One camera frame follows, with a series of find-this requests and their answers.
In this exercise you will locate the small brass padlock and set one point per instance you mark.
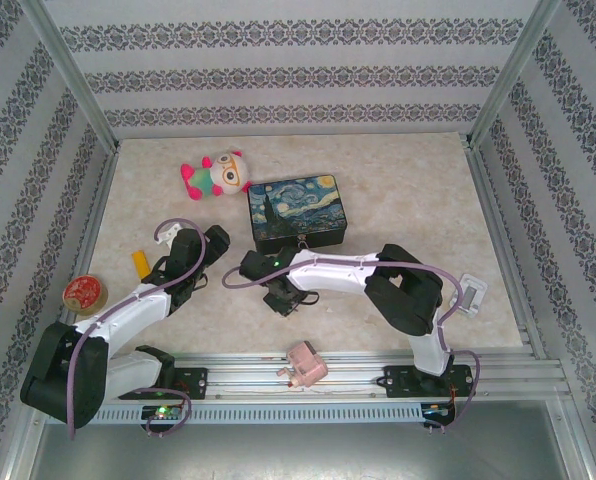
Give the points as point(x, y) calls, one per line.
point(303, 243)

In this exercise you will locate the starry night painted box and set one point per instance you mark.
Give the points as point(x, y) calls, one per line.
point(298, 205)

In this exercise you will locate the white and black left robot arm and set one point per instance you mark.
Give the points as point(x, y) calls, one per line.
point(128, 315)

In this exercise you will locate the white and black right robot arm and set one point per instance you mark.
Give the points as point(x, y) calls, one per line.
point(328, 275)

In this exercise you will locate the yellow rectangular block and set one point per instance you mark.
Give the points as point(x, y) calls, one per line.
point(139, 262)

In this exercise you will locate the pink plastic toy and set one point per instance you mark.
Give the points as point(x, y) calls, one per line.
point(305, 367)

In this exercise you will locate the pink and white plush toy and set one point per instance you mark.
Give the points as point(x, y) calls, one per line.
point(223, 172)

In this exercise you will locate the red and gold tape roll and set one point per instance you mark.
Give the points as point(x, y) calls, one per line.
point(83, 294)

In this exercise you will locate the aluminium mounting rail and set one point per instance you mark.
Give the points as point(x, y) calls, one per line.
point(258, 372)

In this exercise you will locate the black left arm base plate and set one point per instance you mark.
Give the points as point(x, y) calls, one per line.
point(193, 382)

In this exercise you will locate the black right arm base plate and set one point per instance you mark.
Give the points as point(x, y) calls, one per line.
point(403, 382)

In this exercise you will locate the aluminium frame post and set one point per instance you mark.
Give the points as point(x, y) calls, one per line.
point(515, 70)
point(68, 70)

